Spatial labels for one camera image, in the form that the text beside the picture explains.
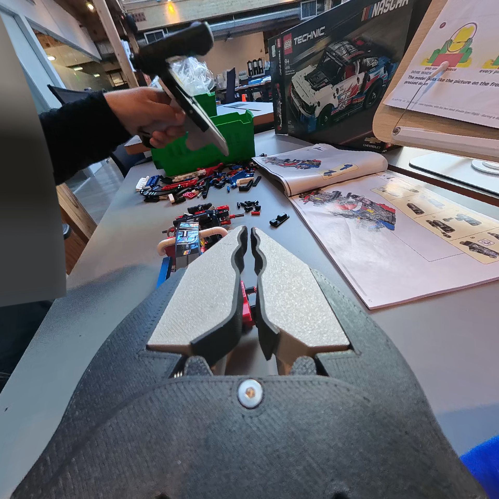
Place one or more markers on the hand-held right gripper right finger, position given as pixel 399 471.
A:
pixel 304 308

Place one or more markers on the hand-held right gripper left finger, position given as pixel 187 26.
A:
pixel 195 308

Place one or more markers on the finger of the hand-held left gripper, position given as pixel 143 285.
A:
pixel 200 142
pixel 191 105

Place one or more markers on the pile of toy building pieces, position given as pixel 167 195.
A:
pixel 195 183

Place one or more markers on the partly built toy car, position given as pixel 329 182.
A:
pixel 187 237

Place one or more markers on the cluster of small pins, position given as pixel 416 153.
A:
pixel 248 206

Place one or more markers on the person's left forearm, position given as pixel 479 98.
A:
pixel 78 132

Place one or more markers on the grey desk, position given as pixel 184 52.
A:
pixel 429 351

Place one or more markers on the person's left hand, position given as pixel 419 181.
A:
pixel 140 109

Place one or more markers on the green storage bin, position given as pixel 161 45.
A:
pixel 230 140

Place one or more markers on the clear plastic bag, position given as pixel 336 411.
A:
pixel 195 74

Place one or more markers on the white background table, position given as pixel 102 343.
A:
pixel 249 107

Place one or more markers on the black toy clip piece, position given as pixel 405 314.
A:
pixel 279 219

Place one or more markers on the open instruction booklet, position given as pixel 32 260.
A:
pixel 390 253

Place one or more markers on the wooden panel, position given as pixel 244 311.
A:
pixel 76 226

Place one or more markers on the toy car set box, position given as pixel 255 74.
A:
pixel 343 78

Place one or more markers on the person's dark clothing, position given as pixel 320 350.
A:
pixel 15 339

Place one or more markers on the wooden document stand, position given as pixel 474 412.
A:
pixel 390 113

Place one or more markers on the blue storage bin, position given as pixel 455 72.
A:
pixel 481 464

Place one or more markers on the printed instruction sheet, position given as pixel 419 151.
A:
pixel 448 89

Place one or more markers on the wooden post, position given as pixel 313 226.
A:
pixel 115 39

